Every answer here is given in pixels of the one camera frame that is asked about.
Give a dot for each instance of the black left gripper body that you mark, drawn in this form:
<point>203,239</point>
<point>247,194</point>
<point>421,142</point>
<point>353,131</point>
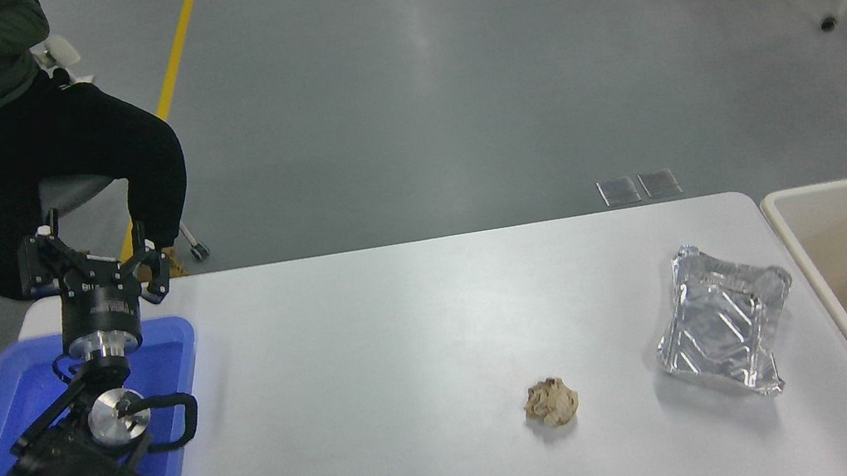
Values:
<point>98,308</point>

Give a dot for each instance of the crumpled tan paper ball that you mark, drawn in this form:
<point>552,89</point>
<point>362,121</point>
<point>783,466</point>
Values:
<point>551,403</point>

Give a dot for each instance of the silver foil tray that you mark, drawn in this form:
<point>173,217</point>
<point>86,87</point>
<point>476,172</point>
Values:
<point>725,319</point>

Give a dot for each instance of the person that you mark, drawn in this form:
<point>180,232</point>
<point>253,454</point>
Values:
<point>1,167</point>

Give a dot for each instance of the grey floor outlet plate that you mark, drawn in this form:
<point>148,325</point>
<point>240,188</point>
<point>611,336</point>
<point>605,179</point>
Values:
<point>620,190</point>
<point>660,182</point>

